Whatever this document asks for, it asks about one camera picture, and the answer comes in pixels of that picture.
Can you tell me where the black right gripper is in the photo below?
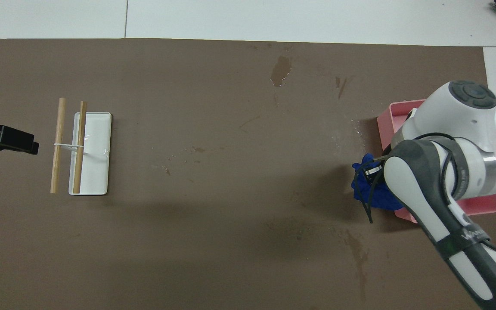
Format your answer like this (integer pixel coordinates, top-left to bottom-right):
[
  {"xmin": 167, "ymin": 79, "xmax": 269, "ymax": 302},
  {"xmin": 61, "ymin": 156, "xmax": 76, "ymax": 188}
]
[{"xmin": 362, "ymin": 161, "xmax": 384, "ymax": 180}]

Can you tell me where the pink plastic bin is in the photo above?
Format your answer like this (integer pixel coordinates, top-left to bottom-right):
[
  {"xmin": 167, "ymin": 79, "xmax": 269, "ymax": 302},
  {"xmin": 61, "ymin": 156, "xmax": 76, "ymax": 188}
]
[{"xmin": 377, "ymin": 99, "xmax": 496, "ymax": 224}]

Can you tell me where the blue towel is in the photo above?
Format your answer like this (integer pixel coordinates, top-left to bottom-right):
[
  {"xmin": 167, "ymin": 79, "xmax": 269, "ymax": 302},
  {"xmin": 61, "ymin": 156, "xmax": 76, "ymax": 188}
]
[{"xmin": 351, "ymin": 153, "xmax": 403, "ymax": 211}]

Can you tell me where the wooden dowel rod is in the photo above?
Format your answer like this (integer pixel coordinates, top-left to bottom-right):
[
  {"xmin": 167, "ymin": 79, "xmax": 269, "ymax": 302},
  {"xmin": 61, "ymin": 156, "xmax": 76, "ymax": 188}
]
[
  {"xmin": 50, "ymin": 98, "xmax": 67, "ymax": 194},
  {"xmin": 72, "ymin": 101, "xmax": 87, "ymax": 194}
]

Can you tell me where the brown table mat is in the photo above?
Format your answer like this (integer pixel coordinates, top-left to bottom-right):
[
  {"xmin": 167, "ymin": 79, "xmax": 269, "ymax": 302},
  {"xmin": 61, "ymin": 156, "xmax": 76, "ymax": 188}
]
[{"xmin": 0, "ymin": 38, "xmax": 496, "ymax": 310}]

